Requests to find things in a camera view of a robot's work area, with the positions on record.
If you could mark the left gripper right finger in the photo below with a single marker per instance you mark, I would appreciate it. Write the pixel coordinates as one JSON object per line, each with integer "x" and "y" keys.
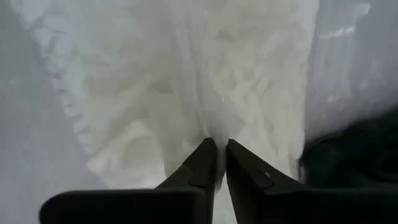
{"x": 295, "y": 205}

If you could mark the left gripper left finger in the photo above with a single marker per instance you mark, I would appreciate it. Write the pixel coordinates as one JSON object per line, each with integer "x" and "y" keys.
{"x": 140, "y": 207}

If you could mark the dark denim jeans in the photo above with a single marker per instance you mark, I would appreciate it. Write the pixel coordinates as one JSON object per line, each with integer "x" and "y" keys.
{"x": 351, "y": 152}

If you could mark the white garment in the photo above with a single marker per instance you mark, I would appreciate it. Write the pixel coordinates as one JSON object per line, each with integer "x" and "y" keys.
{"x": 186, "y": 77}

